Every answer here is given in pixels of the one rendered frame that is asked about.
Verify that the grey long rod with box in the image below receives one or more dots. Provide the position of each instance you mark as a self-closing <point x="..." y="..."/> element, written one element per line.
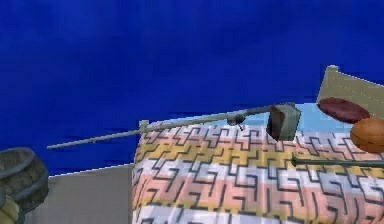
<point x="283" y="121"/>

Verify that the dark grey round trash can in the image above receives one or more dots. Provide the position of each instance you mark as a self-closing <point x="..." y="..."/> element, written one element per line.
<point x="23" y="176"/>

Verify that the yellow-green round object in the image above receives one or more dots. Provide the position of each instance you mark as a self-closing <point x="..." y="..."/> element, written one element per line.
<point x="8" y="211"/>

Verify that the bed with maze-pattern blanket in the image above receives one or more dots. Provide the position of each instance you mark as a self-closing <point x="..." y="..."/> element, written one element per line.
<point x="213" y="180"/>

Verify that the orange round pillow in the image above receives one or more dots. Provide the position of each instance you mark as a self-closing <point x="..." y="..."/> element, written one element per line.
<point x="368" y="135"/>

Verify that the dark green thin rod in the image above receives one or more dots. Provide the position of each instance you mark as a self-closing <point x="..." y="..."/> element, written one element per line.
<point x="336" y="162"/>

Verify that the dark red oval pillow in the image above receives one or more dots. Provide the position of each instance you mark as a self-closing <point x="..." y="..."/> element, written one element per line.
<point x="343" y="110"/>

